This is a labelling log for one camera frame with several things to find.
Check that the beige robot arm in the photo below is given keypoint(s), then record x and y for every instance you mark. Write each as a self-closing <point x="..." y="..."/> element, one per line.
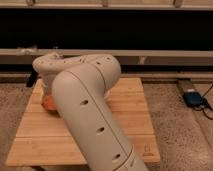
<point x="78" y="86"/>

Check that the orange bowl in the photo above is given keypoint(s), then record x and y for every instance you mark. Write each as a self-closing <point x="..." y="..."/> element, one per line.
<point x="48" y="103"/>

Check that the wooden board table top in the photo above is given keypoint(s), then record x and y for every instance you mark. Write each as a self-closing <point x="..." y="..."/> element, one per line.
<point x="42" y="139"/>

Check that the blue power adapter box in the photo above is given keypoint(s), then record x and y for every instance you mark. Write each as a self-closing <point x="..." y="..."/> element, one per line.
<point x="192" y="98"/>

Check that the wooden window frame rail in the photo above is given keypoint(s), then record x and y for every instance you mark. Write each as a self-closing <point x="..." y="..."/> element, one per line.
<point x="27" y="55"/>

